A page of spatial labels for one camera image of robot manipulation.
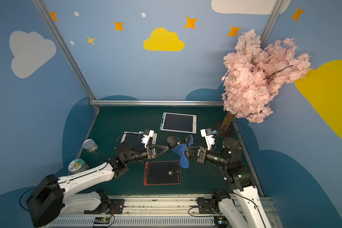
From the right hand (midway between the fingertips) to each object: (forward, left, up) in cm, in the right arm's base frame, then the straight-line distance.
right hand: (188, 148), depth 63 cm
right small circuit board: (-24, -20, -34) cm, 46 cm away
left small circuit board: (-27, +44, -33) cm, 62 cm away
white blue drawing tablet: (+39, +5, -31) cm, 50 cm away
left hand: (+1, +10, -3) cm, 10 cm away
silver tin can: (+11, +63, -24) cm, 68 cm away
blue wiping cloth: (-2, +4, +1) cm, 4 cm away
